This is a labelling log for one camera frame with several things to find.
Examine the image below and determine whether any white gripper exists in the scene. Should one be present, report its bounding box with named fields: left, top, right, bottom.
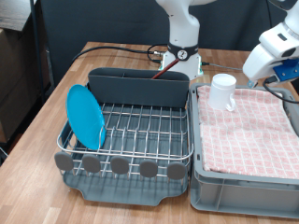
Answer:
left=242, top=21, right=299, bottom=88

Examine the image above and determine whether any white plastic mug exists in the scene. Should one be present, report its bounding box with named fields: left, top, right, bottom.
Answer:
left=207, top=73, right=237, bottom=112

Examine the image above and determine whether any blue plastic plate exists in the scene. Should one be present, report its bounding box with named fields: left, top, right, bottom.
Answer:
left=65, top=83, right=107, bottom=151

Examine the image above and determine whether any pink checkered towel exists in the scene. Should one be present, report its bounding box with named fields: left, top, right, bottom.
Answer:
left=196, top=85, right=299, bottom=180

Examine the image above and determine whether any grey plastic crate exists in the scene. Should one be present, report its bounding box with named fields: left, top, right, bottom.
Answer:
left=189, top=82, right=299, bottom=219

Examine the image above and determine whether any dark grey cutlery holder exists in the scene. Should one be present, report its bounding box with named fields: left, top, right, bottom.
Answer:
left=87, top=67, right=191, bottom=108

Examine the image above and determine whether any grey drain tray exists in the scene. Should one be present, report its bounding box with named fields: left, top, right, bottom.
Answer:
left=57, top=87, right=192, bottom=207

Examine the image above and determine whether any dark blue backdrop curtain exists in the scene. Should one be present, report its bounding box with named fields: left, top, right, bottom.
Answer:
left=38, top=0, right=299, bottom=91

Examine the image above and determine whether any brown cardboard box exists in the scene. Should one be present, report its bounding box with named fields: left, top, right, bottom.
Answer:
left=0, top=27, right=43, bottom=144

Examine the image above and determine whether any grey shelf board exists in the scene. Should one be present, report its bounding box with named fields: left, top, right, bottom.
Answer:
left=0, top=0, right=37, bottom=32

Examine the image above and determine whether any black camera cable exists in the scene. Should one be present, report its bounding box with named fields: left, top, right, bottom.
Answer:
left=263, top=74, right=299, bottom=105

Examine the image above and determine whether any grey cable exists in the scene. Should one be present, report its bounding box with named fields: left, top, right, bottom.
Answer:
left=202, top=61, right=245, bottom=73

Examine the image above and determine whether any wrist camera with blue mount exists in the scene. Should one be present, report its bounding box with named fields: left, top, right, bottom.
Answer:
left=273, top=58, right=299, bottom=84

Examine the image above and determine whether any thin black hanging cable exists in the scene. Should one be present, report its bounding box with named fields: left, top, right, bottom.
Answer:
left=264, top=0, right=274, bottom=29

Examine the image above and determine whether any black power cable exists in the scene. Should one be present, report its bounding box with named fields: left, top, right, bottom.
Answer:
left=70, top=43, right=169, bottom=64

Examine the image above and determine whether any steel wire dish rack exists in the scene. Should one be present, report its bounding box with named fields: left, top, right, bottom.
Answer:
left=53, top=83, right=194, bottom=181

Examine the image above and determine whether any black metal frame pole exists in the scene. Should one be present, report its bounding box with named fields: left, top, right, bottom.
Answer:
left=29, top=0, right=55, bottom=105

